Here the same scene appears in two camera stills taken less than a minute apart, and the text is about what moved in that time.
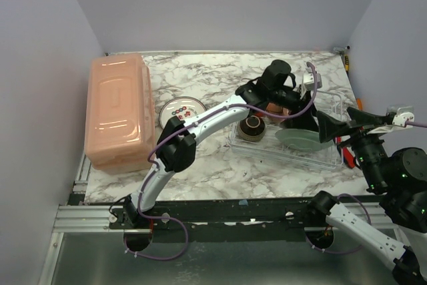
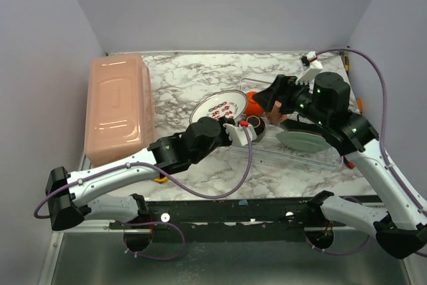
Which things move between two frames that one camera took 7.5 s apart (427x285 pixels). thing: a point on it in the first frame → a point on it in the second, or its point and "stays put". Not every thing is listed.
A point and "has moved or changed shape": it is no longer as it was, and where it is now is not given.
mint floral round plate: x=301 y=139 stays put
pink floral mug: x=277 y=108 stays put
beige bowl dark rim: x=251 y=128 stays put
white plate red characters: x=183 y=107 has moved or changed shape
